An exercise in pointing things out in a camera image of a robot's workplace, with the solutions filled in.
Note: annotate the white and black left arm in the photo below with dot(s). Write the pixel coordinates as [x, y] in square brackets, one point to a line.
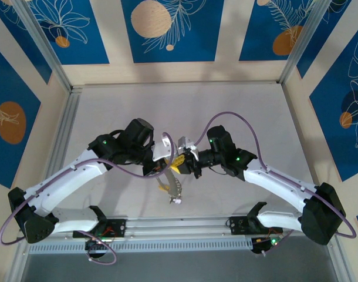
[64, 188]

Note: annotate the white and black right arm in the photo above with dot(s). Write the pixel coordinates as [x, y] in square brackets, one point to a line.
[273, 182]

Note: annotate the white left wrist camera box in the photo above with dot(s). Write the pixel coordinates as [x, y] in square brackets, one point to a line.
[162, 148]

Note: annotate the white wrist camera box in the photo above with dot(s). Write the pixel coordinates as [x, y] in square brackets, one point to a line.
[187, 144]
[162, 148]

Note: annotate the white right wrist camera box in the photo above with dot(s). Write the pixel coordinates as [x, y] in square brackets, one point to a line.
[187, 144]

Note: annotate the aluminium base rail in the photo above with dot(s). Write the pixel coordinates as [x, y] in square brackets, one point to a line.
[176, 227]

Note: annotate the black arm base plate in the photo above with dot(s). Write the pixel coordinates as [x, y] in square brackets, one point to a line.
[117, 227]
[237, 224]

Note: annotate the aluminium side rail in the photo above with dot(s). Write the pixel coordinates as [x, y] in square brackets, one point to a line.
[66, 132]
[341, 264]

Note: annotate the aluminium frame post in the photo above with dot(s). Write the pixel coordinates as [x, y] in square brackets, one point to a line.
[41, 38]
[302, 38]

